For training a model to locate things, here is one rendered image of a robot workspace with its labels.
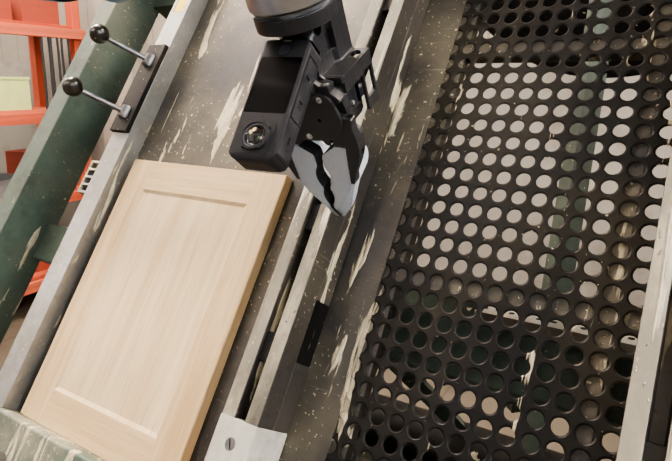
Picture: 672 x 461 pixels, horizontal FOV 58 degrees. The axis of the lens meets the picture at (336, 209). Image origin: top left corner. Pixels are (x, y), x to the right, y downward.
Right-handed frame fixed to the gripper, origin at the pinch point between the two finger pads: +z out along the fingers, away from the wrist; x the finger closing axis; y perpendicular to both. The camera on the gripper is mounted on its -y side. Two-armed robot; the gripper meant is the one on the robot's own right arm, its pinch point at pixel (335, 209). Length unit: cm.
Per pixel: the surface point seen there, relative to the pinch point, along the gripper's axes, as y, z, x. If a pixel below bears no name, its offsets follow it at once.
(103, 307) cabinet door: 2, 30, 54
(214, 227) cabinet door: 15.5, 20.3, 35.5
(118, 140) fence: 28, 13, 65
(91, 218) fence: 14, 21, 64
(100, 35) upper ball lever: 38, -4, 69
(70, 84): 28, 1, 70
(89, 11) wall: 250, 62, 332
